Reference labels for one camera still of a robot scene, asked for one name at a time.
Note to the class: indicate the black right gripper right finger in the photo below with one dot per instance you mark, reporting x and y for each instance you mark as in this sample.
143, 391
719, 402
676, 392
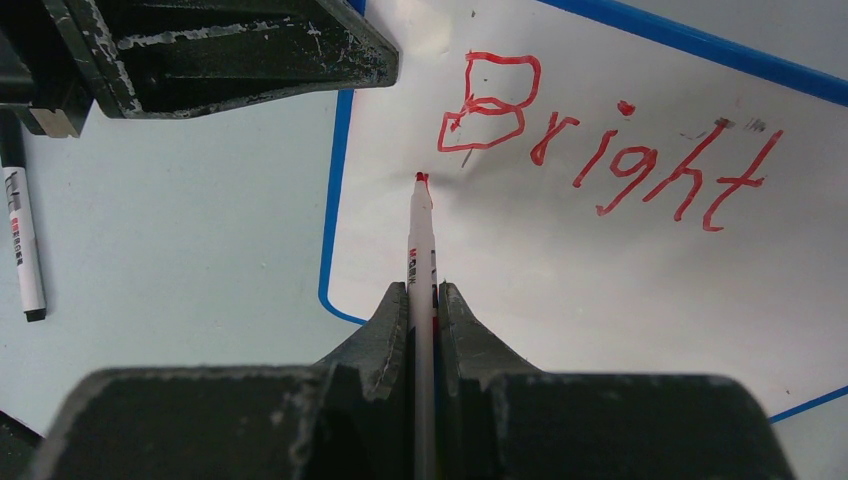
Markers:
506, 419

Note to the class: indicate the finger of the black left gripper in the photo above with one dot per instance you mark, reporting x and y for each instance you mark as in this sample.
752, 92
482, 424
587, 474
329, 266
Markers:
185, 59

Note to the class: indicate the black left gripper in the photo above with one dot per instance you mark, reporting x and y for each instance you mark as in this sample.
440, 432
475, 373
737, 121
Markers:
40, 81

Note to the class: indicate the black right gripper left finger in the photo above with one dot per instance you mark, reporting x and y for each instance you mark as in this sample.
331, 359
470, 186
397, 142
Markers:
343, 417

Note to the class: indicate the red whiteboard marker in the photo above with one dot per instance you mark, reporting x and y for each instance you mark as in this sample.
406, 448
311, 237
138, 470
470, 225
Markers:
422, 292

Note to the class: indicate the black whiteboard marker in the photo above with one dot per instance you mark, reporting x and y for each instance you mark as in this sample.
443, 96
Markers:
24, 240

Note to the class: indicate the white blue-framed whiteboard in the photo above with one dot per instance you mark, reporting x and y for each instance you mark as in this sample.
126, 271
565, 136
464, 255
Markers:
612, 191

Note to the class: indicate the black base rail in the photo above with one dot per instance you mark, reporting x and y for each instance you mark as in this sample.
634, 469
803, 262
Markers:
18, 444

